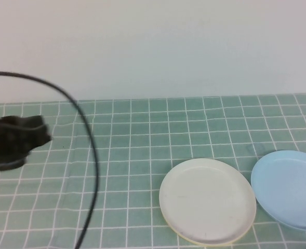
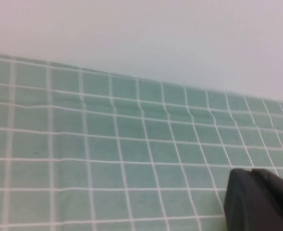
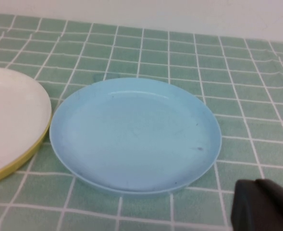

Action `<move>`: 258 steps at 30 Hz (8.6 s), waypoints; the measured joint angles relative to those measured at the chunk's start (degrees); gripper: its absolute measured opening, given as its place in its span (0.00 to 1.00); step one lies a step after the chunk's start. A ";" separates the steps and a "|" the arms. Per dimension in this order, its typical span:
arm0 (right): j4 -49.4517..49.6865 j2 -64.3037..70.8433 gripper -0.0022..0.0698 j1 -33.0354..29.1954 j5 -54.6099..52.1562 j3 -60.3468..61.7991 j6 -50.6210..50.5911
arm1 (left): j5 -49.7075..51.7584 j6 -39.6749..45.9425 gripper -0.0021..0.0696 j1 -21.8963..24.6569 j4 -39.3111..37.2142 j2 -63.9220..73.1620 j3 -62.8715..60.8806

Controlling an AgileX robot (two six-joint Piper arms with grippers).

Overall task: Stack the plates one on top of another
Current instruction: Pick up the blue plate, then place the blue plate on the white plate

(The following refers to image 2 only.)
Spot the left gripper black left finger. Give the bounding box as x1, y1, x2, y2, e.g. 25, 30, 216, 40
223, 168, 283, 231

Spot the green white checked tablecloth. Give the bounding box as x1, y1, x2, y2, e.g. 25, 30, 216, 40
0, 52, 283, 231

